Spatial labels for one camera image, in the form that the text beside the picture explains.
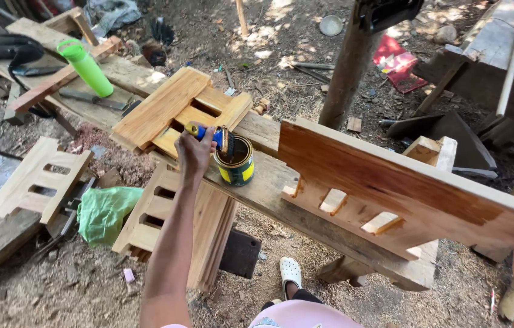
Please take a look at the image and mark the person's left hand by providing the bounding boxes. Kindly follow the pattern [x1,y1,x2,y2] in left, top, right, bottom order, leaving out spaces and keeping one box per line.
[174,129,218,184]

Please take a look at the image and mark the blue handled paint brush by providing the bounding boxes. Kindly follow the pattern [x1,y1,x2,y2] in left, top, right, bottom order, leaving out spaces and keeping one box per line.
[184,121,236,160]

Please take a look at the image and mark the varnished slotted wooden panel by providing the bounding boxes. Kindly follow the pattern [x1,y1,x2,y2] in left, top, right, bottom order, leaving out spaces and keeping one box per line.
[278,117,514,261]

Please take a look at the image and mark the green yellow varnish can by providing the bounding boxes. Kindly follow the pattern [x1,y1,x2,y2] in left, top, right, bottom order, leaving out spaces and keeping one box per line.
[213,135,255,187]

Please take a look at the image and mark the stack of unvarnished slotted panels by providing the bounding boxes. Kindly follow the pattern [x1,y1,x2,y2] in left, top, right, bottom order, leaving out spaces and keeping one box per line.
[110,67,254,159]

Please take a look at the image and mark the long wooden workbench plank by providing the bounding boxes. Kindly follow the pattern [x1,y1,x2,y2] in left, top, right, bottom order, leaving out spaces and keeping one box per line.
[0,17,440,292]

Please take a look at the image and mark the leaning stack of slotted panels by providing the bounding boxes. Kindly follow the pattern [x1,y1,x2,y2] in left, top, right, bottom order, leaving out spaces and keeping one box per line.
[112,161,240,292]

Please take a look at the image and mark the dark wooden block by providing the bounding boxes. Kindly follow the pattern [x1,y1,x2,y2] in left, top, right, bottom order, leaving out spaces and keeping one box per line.
[219,227,262,280]

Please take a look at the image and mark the grey metal blade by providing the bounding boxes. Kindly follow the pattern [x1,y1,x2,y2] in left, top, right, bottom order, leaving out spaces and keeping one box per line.
[59,87,142,114]

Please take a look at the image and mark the green plastic bag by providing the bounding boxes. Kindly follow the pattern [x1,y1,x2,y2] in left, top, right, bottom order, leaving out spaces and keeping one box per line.
[77,186,144,247]

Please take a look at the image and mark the green water bottle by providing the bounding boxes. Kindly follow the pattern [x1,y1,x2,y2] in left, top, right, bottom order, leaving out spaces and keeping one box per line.
[56,38,115,98]

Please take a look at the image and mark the white perforated clog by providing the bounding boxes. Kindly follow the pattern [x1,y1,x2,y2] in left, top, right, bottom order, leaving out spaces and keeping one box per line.
[279,256,303,301]

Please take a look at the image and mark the grey tarpaulin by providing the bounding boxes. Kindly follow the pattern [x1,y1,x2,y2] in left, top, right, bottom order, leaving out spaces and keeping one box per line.
[83,0,142,33]

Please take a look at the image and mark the reddish wooden batten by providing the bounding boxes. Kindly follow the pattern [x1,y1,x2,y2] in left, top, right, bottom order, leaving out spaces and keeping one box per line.
[8,36,124,115]

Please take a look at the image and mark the round metal lid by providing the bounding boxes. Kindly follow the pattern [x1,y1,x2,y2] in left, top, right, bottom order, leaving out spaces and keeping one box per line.
[319,15,344,37]

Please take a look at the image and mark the single pale slotted wooden panel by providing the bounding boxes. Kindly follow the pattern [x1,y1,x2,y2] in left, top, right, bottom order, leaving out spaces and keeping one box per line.
[0,136,95,225]

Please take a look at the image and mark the black trousers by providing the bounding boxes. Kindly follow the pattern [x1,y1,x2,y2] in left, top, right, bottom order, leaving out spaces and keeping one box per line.
[261,289,324,312]

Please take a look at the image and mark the pink shirt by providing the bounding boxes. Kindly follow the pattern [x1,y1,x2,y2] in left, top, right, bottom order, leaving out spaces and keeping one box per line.
[161,299,364,328]

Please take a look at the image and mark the red plastic bag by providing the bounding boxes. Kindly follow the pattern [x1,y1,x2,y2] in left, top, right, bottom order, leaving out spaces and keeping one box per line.
[372,35,429,94]

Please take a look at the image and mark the black bag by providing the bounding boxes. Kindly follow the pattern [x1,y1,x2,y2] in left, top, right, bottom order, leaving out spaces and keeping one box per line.
[0,33,46,70]

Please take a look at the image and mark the pale wooden block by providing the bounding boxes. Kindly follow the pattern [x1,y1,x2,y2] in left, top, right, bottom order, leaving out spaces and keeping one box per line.
[402,135,458,173]

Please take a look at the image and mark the dark triangular board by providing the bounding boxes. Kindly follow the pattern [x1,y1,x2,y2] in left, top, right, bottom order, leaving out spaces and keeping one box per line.
[384,111,498,172]

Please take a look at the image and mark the grey stone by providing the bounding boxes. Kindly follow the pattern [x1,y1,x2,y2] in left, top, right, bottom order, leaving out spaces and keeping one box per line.
[434,25,458,45]

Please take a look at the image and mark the weathered wooden table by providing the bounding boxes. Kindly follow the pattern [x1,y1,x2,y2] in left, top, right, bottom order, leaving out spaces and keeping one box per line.
[413,0,514,147]

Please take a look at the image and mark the round wooden post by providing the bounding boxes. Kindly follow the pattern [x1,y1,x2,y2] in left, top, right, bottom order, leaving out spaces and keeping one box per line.
[318,0,378,131]

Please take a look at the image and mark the wooden frame piece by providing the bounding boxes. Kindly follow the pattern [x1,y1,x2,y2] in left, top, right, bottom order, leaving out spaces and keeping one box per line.
[42,6,100,47]

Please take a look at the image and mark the black object on post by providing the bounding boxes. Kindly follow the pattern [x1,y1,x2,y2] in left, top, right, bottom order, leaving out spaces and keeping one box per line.
[359,0,425,33]

